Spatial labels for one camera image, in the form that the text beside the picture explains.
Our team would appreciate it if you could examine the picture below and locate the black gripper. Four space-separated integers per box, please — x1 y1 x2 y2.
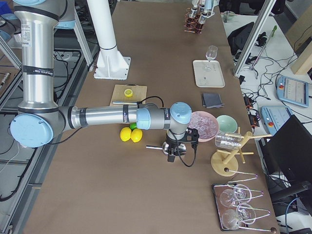
165 130 186 163

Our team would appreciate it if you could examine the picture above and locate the copper wire bottle basket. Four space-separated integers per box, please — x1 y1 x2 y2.
184 5 204 34

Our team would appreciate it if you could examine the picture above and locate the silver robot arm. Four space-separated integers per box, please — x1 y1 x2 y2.
10 0 198 162
204 0 215 13

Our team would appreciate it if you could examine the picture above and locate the tea bottle white cap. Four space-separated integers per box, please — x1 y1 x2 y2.
197 12 208 25

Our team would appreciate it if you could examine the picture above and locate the metal ice scoop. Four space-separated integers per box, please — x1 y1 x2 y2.
146 142 186 156

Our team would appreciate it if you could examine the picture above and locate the yellow lemon right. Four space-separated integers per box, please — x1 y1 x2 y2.
131 128 143 143

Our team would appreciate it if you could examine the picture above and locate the yellow lemon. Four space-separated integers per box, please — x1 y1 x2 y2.
119 127 132 142
131 128 143 143

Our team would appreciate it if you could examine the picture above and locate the green lime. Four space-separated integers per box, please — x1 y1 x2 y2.
129 123 137 130

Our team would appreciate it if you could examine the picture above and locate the pink bowl with ice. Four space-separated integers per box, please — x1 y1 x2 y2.
188 111 219 142

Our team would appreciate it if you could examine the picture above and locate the yellow lemon left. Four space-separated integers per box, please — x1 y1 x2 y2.
119 127 132 142

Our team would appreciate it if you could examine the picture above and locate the wooden cup tree stand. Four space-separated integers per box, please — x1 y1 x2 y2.
211 128 272 176

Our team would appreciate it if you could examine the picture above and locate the glass jar on stand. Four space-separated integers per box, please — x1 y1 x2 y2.
215 132 243 150

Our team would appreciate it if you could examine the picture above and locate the green ceramic bowl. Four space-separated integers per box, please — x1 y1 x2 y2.
216 115 238 133

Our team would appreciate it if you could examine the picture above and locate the grey folded cloth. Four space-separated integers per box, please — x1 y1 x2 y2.
202 93 224 108

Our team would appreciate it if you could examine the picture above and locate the wooden cutting board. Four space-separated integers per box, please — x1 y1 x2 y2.
110 84 147 106

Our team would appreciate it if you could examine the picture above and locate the lemon half slice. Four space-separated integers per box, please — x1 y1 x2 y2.
124 89 133 98

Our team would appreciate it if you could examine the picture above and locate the steel muddler black tip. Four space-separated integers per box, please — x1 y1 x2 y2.
112 101 137 105

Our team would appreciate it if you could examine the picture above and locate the upper hanging wine glass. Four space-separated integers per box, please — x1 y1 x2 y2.
219 184 252 207

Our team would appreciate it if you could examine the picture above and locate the hanging wine glass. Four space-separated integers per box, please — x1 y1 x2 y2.
221 203 256 230
219 184 252 207

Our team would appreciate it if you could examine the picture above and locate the black glass rack tray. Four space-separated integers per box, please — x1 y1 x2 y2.
212 183 237 232

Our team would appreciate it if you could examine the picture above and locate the cream rabbit tray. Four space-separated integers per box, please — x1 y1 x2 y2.
193 60 225 88

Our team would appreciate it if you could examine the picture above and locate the lower hanging wine glass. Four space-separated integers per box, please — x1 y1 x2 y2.
221 203 256 230

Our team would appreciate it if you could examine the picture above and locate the blue teach pendant near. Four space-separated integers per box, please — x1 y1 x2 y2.
261 106 293 135

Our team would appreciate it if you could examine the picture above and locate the blue teach pendant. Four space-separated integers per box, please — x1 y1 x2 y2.
261 106 293 135
276 76 309 108

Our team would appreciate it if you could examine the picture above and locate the clear wine glass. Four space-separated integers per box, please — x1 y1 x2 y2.
204 45 218 71

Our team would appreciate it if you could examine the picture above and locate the black monitor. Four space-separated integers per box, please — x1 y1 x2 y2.
264 115 312 182

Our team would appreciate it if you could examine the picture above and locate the blue teach pendant far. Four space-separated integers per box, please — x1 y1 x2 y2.
276 76 309 108

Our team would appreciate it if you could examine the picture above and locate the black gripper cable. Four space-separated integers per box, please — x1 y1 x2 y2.
170 131 197 169

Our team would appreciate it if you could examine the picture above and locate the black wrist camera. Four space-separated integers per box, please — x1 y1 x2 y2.
184 128 199 145

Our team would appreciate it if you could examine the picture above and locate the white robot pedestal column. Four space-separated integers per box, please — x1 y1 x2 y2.
87 0 131 80

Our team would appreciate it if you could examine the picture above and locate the aluminium frame post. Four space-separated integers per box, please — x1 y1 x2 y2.
233 0 276 78

